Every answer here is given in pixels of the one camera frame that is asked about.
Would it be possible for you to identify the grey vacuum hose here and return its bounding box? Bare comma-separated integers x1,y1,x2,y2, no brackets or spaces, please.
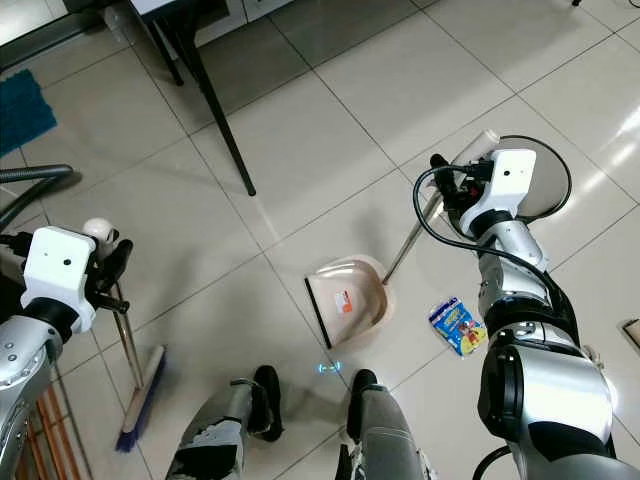
0,164,74,229

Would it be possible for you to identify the long black table leg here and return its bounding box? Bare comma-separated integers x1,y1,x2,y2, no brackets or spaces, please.
165,0,257,198

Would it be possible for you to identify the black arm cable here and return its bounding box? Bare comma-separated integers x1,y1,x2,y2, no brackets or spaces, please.
410,134,581,301
0,230,33,257

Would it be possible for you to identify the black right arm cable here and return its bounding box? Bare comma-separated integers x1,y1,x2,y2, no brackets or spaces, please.
410,134,581,301

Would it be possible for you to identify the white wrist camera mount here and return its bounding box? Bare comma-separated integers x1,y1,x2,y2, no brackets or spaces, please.
21,225,100,307
460,149,538,237

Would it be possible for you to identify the broom with blue bristles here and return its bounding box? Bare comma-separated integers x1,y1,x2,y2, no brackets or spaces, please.
82,217,168,455

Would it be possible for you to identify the brown wooden rack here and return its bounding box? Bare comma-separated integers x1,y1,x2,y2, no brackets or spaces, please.
32,375,96,480

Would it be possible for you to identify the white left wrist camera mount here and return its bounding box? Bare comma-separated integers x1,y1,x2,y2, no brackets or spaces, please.
21,225,100,307

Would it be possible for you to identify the short black table leg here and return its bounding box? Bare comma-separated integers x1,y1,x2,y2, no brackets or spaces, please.
140,10,185,88

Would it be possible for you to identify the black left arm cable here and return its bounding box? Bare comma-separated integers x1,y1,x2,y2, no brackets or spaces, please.
0,230,33,257

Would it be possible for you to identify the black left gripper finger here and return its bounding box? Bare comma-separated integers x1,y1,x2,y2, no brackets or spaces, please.
106,239,135,287

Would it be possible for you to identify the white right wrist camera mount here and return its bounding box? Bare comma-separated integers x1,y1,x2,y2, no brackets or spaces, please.
460,149,538,237

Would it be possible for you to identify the blue shaggy mat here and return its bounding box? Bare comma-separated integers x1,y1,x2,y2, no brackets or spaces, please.
0,67,59,157

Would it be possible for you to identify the beige long-handled dustpan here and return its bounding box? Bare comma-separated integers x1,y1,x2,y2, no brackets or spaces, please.
304,128,502,350

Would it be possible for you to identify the blue printed packet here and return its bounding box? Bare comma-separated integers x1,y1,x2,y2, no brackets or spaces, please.
427,296,490,358

